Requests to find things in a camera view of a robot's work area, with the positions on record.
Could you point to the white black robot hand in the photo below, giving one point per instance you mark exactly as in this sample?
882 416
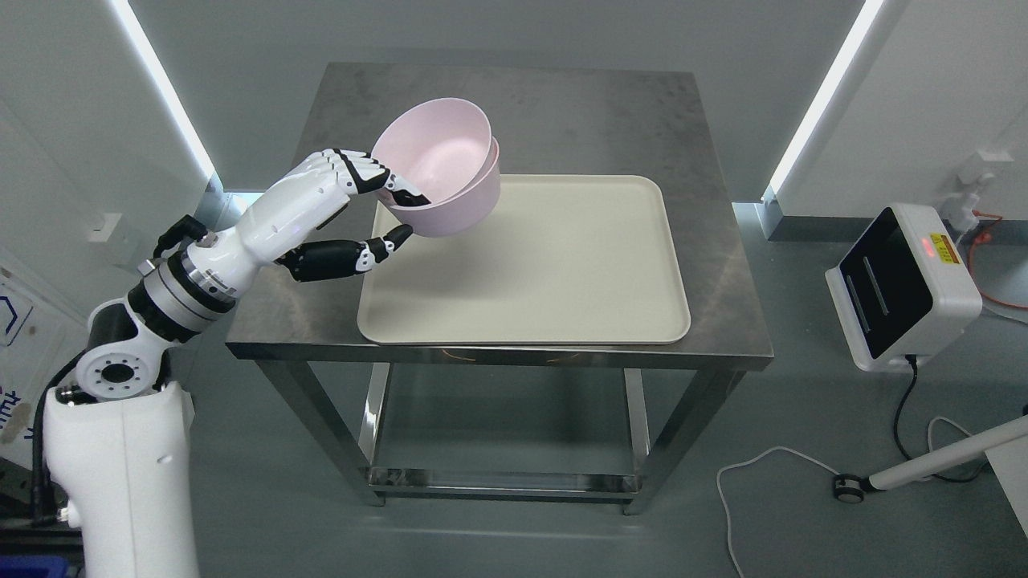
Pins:
275 228

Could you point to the pink bowl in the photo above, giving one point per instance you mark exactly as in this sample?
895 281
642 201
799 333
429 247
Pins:
461 211
438 146

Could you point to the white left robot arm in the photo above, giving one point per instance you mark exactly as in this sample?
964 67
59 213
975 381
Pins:
111 430

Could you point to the white printed sign board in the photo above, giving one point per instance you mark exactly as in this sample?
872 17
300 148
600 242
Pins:
36 340

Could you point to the beige plastic tray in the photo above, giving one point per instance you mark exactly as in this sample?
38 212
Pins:
561 260

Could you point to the stainless steel table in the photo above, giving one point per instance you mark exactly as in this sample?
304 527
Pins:
304 337

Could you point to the white wheeled stand leg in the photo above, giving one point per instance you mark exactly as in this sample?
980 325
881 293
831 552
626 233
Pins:
851 488

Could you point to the white black box device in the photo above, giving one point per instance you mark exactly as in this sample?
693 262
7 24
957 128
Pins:
902 290

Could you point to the white wall socket plug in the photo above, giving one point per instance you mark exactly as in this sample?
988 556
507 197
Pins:
974 176

